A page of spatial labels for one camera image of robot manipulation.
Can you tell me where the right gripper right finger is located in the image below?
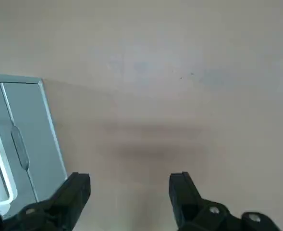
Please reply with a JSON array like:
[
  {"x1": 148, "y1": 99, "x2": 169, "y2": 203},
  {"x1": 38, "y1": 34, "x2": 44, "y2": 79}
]
[{"x1": 169, "y1": 171, "x2": 280, "y2": 231}]

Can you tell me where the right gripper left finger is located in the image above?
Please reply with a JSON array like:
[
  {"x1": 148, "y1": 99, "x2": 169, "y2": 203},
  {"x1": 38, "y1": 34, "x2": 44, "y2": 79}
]
[{"x1": 0, "y1": 172, "x2": 91, "y2": 231}]

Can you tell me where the gray wooden drawer white handle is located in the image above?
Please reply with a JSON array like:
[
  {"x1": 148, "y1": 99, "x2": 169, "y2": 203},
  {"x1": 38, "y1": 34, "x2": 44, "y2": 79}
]
[{"x1": 0, "y1": 81, "x2": 39, "y2": 221}]

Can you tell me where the gray cabinet box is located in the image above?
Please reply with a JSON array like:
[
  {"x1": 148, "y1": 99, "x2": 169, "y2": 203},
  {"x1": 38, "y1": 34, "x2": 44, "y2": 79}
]
[{"x1": 0, "y1": 73, "x2": 69, "y2": 205}]

